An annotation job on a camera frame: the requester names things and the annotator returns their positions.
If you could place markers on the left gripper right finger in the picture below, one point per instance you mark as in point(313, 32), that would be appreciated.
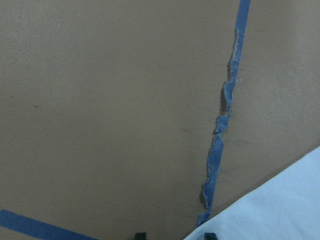
point(210, 236)

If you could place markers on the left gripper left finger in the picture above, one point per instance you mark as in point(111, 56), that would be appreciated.
point(140, 236)

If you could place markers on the light blue t-shirt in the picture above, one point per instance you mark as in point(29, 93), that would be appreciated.
point(286, 207)

